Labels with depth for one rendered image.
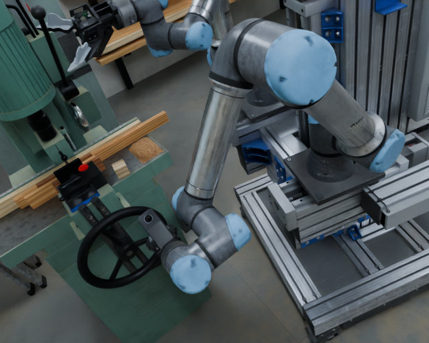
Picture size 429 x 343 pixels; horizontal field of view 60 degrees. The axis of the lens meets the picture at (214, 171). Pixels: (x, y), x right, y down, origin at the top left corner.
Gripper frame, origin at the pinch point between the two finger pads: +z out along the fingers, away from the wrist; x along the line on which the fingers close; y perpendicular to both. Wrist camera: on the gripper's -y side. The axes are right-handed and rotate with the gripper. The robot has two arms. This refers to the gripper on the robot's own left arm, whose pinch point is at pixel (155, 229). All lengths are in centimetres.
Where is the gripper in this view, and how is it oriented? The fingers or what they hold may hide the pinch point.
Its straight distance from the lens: 109.6
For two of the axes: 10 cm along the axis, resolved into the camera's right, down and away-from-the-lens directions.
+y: 5.2, 8.2, 2.5
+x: 7.9, -5.7, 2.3
